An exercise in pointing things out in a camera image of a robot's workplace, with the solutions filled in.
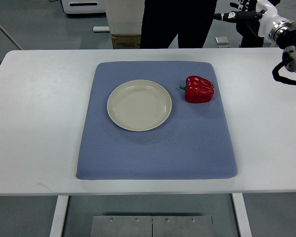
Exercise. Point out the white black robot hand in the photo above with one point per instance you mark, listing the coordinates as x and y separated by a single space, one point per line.
261 16

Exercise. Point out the red bell pepper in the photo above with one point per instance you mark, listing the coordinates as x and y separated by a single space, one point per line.
198 89

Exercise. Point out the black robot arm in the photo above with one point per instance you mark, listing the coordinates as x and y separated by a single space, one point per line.
285 38

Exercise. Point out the small grey floor plate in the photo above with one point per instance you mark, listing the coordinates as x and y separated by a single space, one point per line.
221 40

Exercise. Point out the beige round plate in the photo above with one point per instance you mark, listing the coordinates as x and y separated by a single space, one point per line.
139 105

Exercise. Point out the person in black trousers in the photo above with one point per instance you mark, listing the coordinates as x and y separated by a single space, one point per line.
187 20

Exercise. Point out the white cabinet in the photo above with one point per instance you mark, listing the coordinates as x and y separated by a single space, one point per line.
124 16

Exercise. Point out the cardboard box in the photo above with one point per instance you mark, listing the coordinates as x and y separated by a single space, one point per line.
126 41

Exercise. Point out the blue padded mat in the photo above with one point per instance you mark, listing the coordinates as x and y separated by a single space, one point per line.
193 143

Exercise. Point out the white metal floor bar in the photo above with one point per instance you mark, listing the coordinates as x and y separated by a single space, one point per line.
98 29

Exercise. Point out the white appliance with slot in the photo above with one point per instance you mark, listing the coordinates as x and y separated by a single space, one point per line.
83 6

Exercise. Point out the right white table leg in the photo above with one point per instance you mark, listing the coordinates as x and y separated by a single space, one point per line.
241 215

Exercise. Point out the white table leg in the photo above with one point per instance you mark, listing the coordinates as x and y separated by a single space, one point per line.
241 215
59 216

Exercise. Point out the left white table leg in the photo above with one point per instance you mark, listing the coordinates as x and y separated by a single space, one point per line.
59 216

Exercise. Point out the metal base plate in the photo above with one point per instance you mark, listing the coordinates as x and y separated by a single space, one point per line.
152 226

